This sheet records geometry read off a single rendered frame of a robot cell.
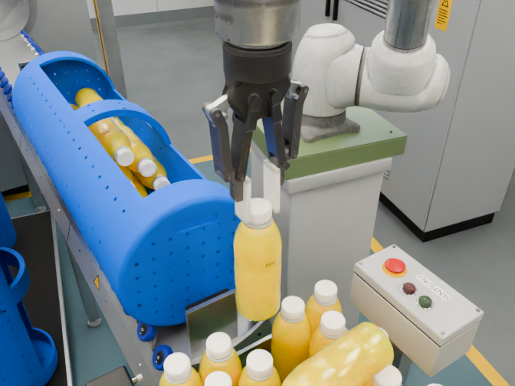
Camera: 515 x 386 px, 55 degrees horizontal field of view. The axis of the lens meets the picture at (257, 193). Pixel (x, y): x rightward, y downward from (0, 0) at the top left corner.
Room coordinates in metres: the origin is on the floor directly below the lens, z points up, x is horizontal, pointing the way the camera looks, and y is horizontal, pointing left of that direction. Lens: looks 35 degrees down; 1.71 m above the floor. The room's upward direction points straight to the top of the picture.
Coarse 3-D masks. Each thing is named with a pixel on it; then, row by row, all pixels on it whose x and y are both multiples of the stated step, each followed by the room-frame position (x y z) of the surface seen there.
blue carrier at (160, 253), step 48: (48, 96) 1.13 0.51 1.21; (48, 144) 0.99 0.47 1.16; (96, 144) 0.88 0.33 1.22; (96, 192) 0.76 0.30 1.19; (192, 192) 0.69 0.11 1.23; (96, 240) 0.68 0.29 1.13; (144, 240) 0.62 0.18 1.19; (192, 240) 0.66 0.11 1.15; (144, 288) 0.61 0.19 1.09; (192, 288) 0.66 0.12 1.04
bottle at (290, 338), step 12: (276, 324) 0.56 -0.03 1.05; (288, 324) 0.55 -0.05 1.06; (300, 324) 0.55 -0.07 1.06; (276, 336) 0.55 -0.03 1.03; (288, 336) 0.54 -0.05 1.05; (300, 336) 0.54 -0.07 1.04; (276, 348) 0.55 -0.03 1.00; (288, 348) 0.54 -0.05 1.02; (300, 348) 0.54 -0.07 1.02; (276, 360) 0.55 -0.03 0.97; (288, 360) 0.54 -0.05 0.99; (300, 360) 0.54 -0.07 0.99; (288, 372) 0.54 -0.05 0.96
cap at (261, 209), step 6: (252, 198) 0.55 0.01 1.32; (258, 198) 0.55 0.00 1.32; (252, 204) 0.54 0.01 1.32; (258, 204) 0.54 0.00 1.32; (264, 204) 0.54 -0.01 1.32; (270, 204) 0.53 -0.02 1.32; (252, 210) 0.52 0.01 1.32; (258, 210) 0.52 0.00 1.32; (264, 210) 0.52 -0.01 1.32; (270, 210) 0.52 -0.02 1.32; (252, 216) 0.51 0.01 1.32; (258, 216) 0.51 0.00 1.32; (264, 216) 0.52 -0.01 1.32; (270, 216) 0.52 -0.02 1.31; (252, 222) 0.52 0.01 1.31; (258, 222) 0.51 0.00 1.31; (264, 222) 0.52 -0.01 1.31
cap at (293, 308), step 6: (288, 300) 0.58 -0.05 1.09; (294, 300) 0.58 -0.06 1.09; (300, 300) 0.58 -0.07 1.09; (282, 306) 0.56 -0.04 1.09; (288, 306) 0.56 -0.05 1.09; (294, 306) 0.56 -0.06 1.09; (300, 306) 0.56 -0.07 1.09; (282, 312) 0.56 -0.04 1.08; (288, 312) 0.55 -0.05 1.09; (294, 312) 0.55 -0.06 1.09; (300, 312) 0.55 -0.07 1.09; (288, 318) 0.55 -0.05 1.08; (294, 318) 0.55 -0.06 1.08
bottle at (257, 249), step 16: (240, 224) 0.53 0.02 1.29; (272, 224) 0.53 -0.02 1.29; (240, 240) 0.51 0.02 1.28; (256, 240) 0.51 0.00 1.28; (272, 240) 0.51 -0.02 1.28; (240, 256) 0.51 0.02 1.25; (256, 256) 0.50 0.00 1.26; (272, 256) 0.51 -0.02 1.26; (240, 272) 0.51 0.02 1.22; (256, 272) 0.50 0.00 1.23; (272, 272) 0.51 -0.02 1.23; (240, 288) 0.51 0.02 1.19; (256, 288) 0.50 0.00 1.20; (272, 288) 0.51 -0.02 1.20; (240, 304) 0.51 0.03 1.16; (256, 304) 0.50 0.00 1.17; (272, 304) 0.51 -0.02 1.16; (256, 320) 0.50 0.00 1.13
